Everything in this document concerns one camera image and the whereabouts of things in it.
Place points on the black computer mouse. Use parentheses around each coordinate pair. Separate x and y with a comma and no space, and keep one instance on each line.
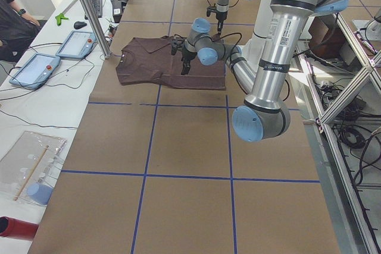
(79,24)

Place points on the wooden stick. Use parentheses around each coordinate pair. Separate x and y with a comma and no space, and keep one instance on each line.
(17,195)

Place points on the clear plastic bag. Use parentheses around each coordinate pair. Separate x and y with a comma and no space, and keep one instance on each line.
(17,162)

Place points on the seated person in black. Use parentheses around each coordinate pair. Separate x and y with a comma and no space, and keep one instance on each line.
(18,30)

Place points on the dark brown t-shirt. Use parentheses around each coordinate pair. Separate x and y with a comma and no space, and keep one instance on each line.
(149,60)

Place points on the black keyboard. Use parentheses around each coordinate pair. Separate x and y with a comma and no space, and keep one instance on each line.
(98,7)

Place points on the green plastic tool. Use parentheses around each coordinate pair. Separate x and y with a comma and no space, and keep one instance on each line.
(59,18)

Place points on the aluminium frame post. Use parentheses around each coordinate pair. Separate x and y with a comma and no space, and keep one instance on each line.
(96,27)

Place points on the blue teach pendant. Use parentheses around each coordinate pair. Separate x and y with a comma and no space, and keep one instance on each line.
(36,71)
(77,45)

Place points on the red cylinder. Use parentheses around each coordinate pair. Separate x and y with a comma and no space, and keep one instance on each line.
(18,229)

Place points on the near blue teach pendant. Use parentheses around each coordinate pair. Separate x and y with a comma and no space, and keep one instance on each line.
(36,71)

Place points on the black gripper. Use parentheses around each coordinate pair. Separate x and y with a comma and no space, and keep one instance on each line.
(187,57)
(220,18)

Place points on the far blue teach pendant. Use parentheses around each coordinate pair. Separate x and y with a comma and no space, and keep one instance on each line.
(77,45)

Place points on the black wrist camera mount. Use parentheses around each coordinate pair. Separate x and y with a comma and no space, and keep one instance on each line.
(211,9)

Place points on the blue plastic cap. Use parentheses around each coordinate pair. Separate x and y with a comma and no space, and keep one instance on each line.
(40,193)

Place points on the aluminium frame rail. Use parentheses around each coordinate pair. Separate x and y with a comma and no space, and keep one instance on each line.
(326,117)

